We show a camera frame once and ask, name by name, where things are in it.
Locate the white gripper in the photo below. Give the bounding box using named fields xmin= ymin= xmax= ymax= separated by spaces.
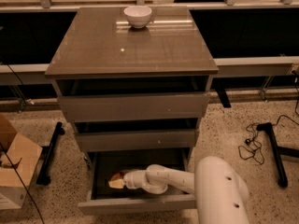
xmin=108 ymin=170 xmax=149 ymax=189

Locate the red apple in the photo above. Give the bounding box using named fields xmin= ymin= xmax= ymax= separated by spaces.
xmin=114 ymin=171 xmax=126 ymax=180

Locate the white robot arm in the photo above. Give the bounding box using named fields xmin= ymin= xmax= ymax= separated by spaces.
xmin=108 ymin=156 xmax=249 ymax=224

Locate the grey bottom drawer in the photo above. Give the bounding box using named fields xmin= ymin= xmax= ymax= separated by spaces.
xmin=78 ymin=147 xmax=195 ymax=215

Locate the grey drawer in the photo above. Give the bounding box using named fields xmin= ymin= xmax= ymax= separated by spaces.
xmin=58 ymin=91 xmax=210 ymax=122
xmin=75 ymin=118 xmax=199 ymax=152
xmin=78 ymin=147 xmax=195 ymax=215

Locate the grey middle drawer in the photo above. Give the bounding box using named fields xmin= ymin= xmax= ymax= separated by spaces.
xmin=75 ymin=118 xmax=199 ymax=152

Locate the grey drawer cabinet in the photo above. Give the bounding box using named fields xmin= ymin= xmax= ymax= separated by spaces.
xmin=45 ymin=6 xmax=220 ymax=170

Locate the grey top drawer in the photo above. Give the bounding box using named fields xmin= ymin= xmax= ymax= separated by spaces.
xmin=58 ymin=91 xmax=210 ymax=122

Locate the black left floor bar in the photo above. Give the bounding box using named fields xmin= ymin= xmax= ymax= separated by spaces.
xmin=36 ymin=122 xmax=65 ymax=186

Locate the cardboard box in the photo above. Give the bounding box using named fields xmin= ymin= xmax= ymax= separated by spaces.
xmin=0 ymin=115 xmax=42 ymax=210

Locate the white ceramic bowl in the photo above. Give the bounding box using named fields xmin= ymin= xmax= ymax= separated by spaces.
xmin=123 ymin=6 xmax=152 ymax=28

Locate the black cable over box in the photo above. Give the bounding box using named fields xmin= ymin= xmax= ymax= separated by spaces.
xmin=0 ymin=140 xmax=47 ymax=224

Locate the black tangled floor cable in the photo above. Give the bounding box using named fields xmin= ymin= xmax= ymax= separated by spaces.
xmin=237 ymin=70 xmax=299 ymax=166

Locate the grey window sill rail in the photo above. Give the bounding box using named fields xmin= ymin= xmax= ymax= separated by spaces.
xmin=0 ymin=56 xmax=299 ymax=86

